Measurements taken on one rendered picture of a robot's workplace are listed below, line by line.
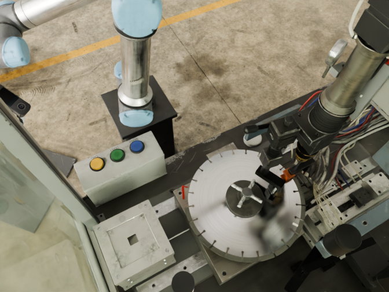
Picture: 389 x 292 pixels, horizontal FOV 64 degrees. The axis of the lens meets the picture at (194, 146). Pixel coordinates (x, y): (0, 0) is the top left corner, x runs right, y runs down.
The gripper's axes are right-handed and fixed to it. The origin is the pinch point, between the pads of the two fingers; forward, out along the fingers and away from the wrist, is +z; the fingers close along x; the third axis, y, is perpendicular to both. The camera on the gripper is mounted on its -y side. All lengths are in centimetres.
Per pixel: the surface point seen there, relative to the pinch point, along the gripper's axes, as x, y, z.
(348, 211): -15, -112, 5
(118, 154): -2.3, -36.5, 0.3
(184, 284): 28, -73, -25
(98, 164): 3.4, -32.2, 0.3
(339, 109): -11, -90, -41
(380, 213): -8, -113, -13
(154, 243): 19, -60, 1
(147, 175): -3.0, -45.4, 10.6
